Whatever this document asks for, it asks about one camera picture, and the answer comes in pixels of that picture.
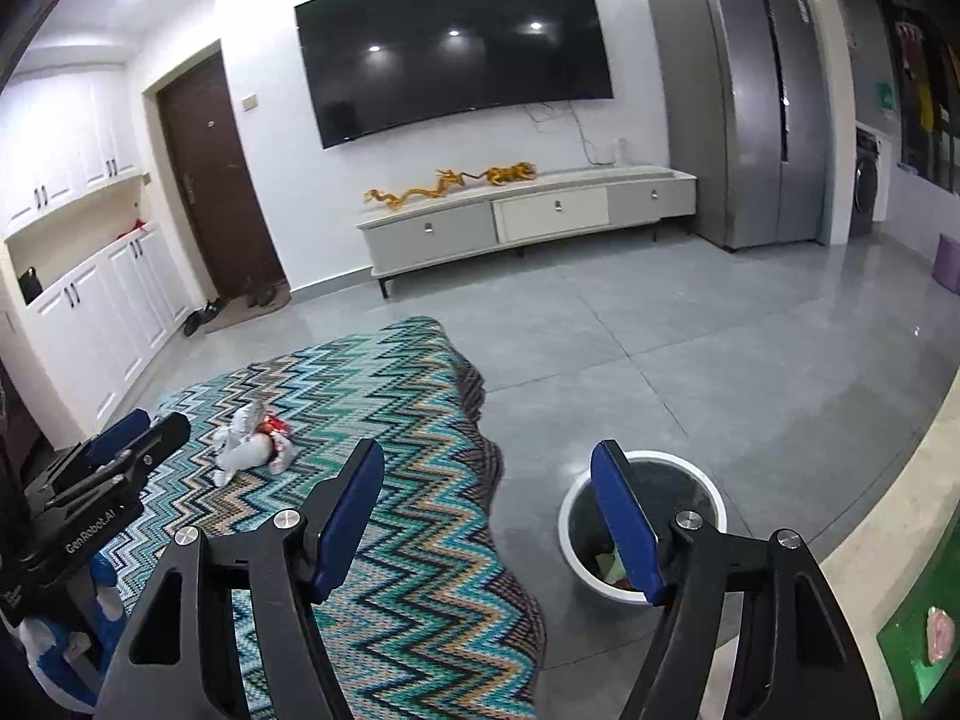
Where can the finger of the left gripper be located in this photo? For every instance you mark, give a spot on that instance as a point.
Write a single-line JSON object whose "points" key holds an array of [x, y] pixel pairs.
{"points": [[69, 480], [105, 446]]}

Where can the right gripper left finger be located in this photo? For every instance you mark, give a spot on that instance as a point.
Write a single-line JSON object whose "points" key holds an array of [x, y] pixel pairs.
{"points": [[178, 656]]}

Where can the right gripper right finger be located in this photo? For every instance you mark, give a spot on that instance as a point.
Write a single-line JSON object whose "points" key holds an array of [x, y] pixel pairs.
{"points": [[796, 656]]}

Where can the white plastic bag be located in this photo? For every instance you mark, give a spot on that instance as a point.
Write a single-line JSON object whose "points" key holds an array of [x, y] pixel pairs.
{"points": [[253, 438]]}

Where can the white rimmed trash bin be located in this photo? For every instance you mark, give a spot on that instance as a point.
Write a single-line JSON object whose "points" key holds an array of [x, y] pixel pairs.
{"points": [[658, 487]]}

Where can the green tray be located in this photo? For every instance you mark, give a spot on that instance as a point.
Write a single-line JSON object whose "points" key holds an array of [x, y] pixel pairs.
{"points": [[904, 639]]}

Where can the beige coffee table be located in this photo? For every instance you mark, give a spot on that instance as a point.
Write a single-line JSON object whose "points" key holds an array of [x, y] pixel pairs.
{"points": [[873, 569]]}

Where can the pink object in tray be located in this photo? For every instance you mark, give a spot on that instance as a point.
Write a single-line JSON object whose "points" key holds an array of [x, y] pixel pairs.
{"points": [[940, 636]]}

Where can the white shoe cabinet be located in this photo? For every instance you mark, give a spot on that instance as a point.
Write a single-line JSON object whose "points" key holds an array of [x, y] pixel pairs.
{"points": [[91, 294]]}

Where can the black shoes pair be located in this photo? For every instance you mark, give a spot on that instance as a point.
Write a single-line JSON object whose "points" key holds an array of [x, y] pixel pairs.
{"points": [[200, 317]]}

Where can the brown door mat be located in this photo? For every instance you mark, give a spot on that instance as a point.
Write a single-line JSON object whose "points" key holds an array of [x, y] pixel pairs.
{"points": [[242, 310]]}

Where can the dark brown entrance door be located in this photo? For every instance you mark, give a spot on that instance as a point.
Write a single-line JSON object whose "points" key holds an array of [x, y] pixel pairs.
{"points": [[206, 155]]}

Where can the zigzag patterned blanket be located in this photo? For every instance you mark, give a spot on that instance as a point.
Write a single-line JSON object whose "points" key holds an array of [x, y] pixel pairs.
{"points": [[424, 620]]}

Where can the grey white tv cabinet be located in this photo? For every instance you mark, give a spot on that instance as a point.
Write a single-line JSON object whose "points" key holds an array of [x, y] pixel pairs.
{"points": [[482, 220]]}

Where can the purple stool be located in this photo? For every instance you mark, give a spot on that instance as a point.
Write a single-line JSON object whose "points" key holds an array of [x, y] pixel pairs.
{"points": [[946, 268]]}

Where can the washing machine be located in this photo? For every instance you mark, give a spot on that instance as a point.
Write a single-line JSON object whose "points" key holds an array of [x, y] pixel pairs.
{"points": [[866, 183]]}

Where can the golden dragon ornament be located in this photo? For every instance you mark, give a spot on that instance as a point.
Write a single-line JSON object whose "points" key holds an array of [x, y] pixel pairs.
{"points": [[447, 181]]}

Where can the silver double door refrigerator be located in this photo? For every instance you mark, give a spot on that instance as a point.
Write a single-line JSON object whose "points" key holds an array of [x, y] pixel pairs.
{"points": [[747, 113]]}

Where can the black wall television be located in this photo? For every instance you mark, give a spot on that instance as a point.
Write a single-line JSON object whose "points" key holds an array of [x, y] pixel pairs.
{"points": [[373, 65]]}

